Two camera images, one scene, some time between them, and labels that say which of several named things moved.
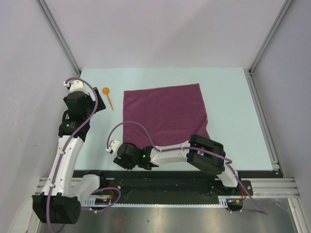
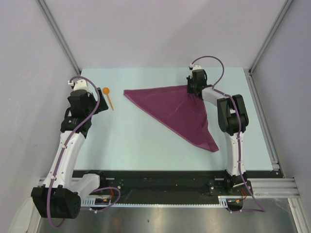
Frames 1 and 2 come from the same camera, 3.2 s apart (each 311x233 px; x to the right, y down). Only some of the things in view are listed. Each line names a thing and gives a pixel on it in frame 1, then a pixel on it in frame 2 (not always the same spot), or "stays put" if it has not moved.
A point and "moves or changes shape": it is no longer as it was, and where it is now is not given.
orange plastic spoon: (106, 91) stays put
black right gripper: (121, 162) → (189, 79)
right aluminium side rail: (263, 122) stays put
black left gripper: (93, 103) stays put
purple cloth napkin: (173, 114) moves or changes shape
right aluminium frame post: (282, 14) stays put
